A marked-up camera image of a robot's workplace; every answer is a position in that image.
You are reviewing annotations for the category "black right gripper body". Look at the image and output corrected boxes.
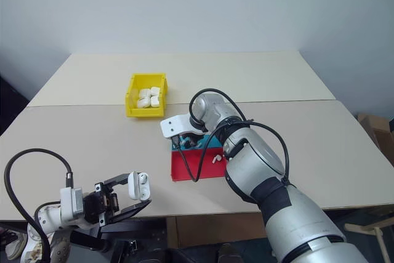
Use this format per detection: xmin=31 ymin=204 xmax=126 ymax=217
xmin=172 ymin=131 xmax=205 ymax=150

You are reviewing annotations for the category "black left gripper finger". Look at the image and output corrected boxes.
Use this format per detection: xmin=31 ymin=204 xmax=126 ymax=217
xmin=102 ymin=172 xmax=131 ymax=192
xmin=99 ymin=199 xmax=153 ymax=233

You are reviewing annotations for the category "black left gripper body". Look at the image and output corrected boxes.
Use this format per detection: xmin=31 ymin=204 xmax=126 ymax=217
xmin=82 ymin=182 xmax=121 ymax=225

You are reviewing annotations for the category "yellow plastic bin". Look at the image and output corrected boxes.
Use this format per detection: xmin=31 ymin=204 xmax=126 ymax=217
xmin=124 ymin=73 xmax=171 ymax=119

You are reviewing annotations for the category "brown cardboard box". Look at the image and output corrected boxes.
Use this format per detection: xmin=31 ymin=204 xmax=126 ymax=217
xmin=356 ymin=112 xmax=394 ymax=166

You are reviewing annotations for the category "teal plastic tray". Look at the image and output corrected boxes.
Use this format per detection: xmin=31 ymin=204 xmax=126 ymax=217
xmin=168 ymin=132 xmax=224 ymax=152

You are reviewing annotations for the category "red plastic tray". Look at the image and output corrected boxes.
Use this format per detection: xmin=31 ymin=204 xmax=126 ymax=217
xmin=170 ymin=147 xmax=229 ymax=183

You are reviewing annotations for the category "beige shoe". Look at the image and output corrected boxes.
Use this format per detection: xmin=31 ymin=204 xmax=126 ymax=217
xmin=4 ymin=231 xmax=29 ymax=261

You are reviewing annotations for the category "dark rounded shape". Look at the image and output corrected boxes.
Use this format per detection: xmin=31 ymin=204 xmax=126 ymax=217
xmin=217 ymin=242 xmax=244 ymax=263

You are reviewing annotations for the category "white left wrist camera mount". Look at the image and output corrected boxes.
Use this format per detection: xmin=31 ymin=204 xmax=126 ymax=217
xmin=58 ymin=186 xmax=84 ymax=224

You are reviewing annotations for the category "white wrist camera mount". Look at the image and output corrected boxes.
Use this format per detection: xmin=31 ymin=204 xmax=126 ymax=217
xmin=159 ymin=114 xmax=206 ymax=139
xmin=58 ymin=186 xmax=84 ymax=224

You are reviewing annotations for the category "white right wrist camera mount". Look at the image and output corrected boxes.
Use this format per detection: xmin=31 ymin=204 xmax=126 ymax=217
xmin=159 ymin=114 xmax=206 ymax=139

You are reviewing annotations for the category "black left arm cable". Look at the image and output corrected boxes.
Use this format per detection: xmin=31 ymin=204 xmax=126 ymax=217
xmin=4 ymin=148 xmax=74 ymax=263

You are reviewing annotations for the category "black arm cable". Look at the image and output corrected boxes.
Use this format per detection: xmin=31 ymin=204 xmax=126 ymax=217
xmin=4 ymin=148 xmax=74 ymax=263
xmin=171 ymin=88 xmax=291 ymax=185

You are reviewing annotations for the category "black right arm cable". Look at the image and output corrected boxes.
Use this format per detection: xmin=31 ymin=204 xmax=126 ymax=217
xmin=171 ymin=88 xmax=291 ymax=185

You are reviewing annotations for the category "light wooden frame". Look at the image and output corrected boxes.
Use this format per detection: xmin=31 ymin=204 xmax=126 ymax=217
xmin=344 ymin=206 xmax=394 ymax=263

